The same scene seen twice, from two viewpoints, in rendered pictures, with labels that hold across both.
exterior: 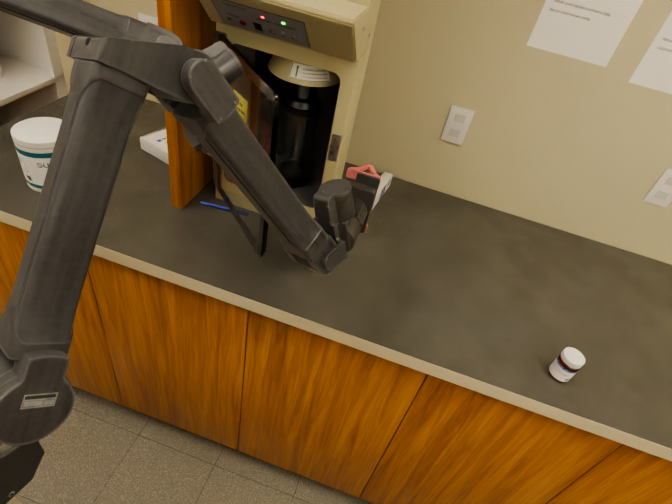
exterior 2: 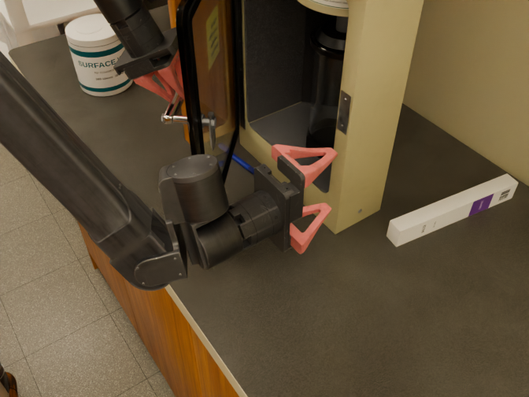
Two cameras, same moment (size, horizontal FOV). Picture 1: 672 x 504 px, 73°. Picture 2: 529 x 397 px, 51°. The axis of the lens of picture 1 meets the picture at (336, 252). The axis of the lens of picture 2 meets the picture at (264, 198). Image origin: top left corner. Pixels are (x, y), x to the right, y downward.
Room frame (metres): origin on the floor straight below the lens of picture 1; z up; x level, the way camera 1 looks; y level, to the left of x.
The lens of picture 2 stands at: (0.42, -0.36, 1.68)
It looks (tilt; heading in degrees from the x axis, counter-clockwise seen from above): 44 degrees down; 48
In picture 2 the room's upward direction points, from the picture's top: straight up
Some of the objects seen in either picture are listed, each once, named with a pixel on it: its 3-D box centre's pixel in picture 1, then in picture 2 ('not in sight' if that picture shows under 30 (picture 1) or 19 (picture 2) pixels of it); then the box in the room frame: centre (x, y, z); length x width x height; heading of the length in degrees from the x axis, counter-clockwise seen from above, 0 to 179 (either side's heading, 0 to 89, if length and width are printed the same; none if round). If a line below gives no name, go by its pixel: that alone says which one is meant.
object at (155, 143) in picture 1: (174, 147); not in sight; (1.18, 0.55, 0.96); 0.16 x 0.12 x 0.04; 65
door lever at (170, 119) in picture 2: not in sight; (185, 105); (0.80, 0.24, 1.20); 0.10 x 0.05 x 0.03; 39
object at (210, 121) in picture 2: not in sight; (209, 131); (0.80, 0.18, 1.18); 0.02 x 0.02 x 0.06; 39
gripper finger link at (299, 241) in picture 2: not in sight; (301, 213); (0.80, -0.02, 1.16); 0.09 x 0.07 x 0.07; 173
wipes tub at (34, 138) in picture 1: (49, 155); (101, 55); (0.92, 0.77, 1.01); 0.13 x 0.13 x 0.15
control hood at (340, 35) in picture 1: (278, 19); not in sight; (0.93, 0.21, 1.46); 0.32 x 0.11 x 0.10; 82
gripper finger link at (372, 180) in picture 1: (363, 181); (304, 173); (0.80, -0.02, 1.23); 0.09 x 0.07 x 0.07; 173
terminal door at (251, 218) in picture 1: (240, 150); (215, 87); (0.88, 0.26, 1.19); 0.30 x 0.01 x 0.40; 39
